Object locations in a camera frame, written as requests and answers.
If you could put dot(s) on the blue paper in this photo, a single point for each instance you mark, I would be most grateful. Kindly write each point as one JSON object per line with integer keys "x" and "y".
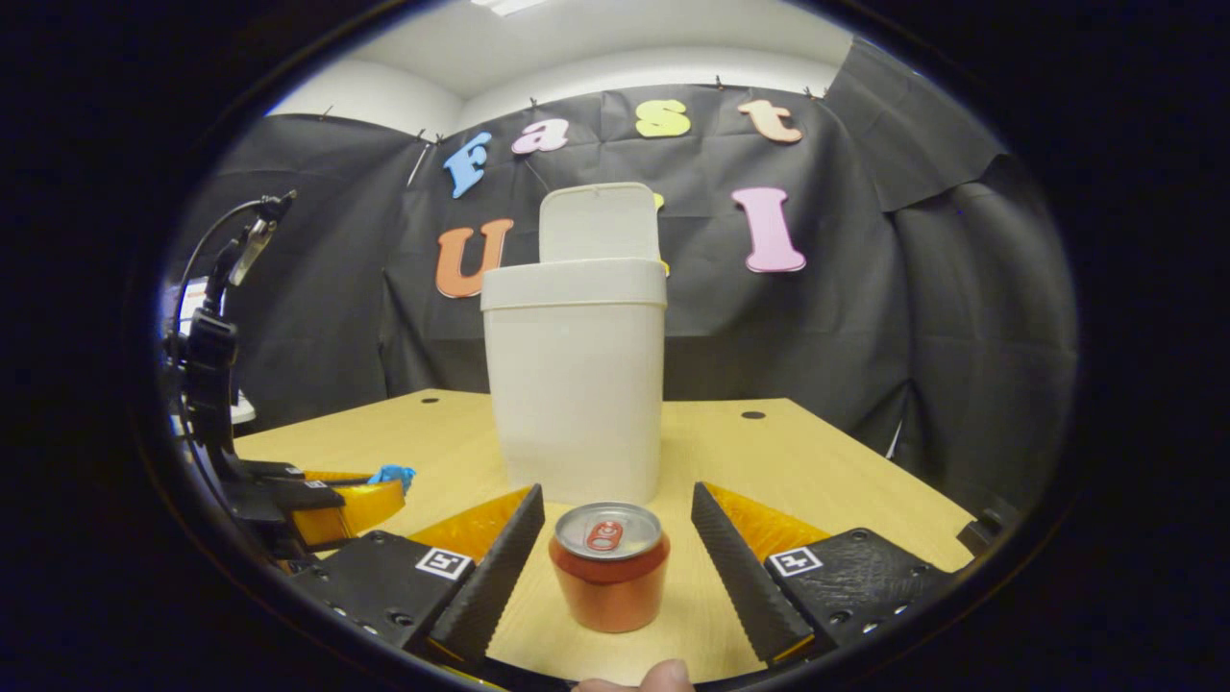
{"x": 392, "y": 475}

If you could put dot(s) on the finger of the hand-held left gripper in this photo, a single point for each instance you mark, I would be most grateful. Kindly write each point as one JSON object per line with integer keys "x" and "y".
{"x": 303, "y": 497}
{"x": 274, "y": 469}

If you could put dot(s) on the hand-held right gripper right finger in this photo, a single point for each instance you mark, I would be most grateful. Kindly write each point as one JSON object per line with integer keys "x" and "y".
{"x": 735, "y": 577}

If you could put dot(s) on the black backdrop cloth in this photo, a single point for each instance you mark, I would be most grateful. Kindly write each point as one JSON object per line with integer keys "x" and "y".
{"x": 817, "y": 317}

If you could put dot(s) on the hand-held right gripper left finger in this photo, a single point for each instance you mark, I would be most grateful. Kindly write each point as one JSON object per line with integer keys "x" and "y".
{"x": 495, "y": 577}

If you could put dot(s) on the white desktop garbage bin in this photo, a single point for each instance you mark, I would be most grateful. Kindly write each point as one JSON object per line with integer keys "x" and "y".
{"x": 577, "y": 384}

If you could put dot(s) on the wooden desktop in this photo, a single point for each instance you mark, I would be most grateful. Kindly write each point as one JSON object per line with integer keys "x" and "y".
{"x": 769, "y": 471}

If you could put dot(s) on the red pop can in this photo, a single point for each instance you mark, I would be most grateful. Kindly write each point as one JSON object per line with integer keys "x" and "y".
{"x": 610, "y": 577}

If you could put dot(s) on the white side table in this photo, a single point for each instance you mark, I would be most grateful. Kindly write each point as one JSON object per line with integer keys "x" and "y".
{"x": 242, "y": 408}

